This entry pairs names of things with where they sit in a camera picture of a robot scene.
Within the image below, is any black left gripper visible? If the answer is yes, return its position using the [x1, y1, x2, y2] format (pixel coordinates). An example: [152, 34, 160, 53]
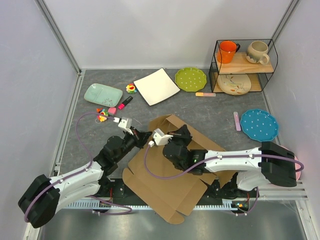
[115, 126, 153, 162]

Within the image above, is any brown cardboard box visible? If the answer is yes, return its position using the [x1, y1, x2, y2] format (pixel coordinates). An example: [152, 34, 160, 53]
[122, 114, 228, 225]

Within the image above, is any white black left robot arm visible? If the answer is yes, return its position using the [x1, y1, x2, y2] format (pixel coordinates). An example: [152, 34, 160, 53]
[18, 128, 152, 229]

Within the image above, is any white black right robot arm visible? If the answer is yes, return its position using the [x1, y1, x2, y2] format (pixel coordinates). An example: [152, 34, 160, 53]
[154, 125, 297, 197]

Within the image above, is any pink black highlighter marker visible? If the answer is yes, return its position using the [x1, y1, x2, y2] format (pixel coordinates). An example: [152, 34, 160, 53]
[118, 96, 133, 110]

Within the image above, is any pink eraser block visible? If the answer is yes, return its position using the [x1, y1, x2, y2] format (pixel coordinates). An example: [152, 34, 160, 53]
[107, 107, 117, 116]

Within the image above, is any orange pink pastel highlighter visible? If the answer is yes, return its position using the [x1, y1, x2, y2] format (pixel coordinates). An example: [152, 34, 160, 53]
[195, 92, 216, 97]

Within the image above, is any colourful flower plush toy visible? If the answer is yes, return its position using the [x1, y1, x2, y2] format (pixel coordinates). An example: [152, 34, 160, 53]
[126, 83, 138, 94]

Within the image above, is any white square plate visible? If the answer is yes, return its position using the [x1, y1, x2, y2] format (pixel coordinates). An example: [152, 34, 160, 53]
[133, 68, 180, 106]

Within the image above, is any green polka dot plate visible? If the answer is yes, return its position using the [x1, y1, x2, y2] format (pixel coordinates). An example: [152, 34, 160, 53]
[174, 67, 207, 93]

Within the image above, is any lilac highlighter pen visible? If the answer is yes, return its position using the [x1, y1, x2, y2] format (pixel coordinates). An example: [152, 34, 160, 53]
[233, 111, 241, 132]

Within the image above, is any mint green rectangular tray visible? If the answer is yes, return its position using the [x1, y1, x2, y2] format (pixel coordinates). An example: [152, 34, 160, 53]
[84, 83, 123, 107]

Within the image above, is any cream floral oval plate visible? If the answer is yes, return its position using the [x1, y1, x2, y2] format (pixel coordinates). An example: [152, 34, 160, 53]
[217, 74, 252, 96]

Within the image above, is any blue polka dot plate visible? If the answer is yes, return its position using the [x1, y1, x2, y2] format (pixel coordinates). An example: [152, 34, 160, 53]
[240, 108, 279, 142]

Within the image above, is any orange mug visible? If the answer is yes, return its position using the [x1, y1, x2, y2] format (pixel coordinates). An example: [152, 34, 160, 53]
[217, 40, 241, 64]

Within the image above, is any beige ceramic mug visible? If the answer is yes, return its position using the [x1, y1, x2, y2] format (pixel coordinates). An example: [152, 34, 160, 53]
[246, 41, 270, 65]

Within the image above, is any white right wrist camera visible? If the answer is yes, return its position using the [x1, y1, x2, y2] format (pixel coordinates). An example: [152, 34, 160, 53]
[148, 128, 173, 148]

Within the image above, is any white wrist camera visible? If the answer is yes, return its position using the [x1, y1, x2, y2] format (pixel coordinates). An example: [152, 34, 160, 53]
[117, 117, 133, 135]
[148, 128, 173, 148]

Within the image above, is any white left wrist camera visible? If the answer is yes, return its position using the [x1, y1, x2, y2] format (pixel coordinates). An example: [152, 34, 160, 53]
[117, 117, 133, 135]

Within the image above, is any rainbow flower keychain toy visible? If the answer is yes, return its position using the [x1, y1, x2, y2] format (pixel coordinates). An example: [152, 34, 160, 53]
[95, 108, 109, 124]

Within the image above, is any black wire wooden shelf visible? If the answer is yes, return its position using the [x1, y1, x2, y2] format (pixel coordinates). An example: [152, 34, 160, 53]
[209, 39, 279, 93]

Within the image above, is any grey slotted cable duct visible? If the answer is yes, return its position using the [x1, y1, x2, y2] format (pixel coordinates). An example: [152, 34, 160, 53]
[64, 198, 237, 211]

